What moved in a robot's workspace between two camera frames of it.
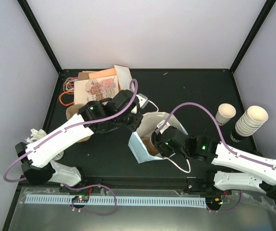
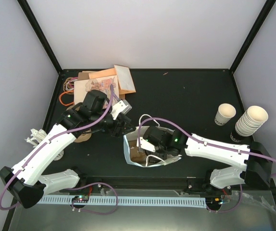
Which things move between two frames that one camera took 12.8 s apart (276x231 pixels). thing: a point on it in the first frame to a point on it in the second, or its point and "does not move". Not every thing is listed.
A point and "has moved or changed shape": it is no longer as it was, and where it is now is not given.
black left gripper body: (132, 125) to (113, 130)
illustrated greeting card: (94, 89) does not move
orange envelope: (102, 73) does not move
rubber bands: (68, 88) does not move
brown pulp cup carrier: (71, 110) does not move
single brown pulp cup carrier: (151, 148) has moved or changed shape
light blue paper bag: (150, 123) to (132, 135)
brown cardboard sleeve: (83, 76) does not move
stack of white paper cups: (252, 120) does not move
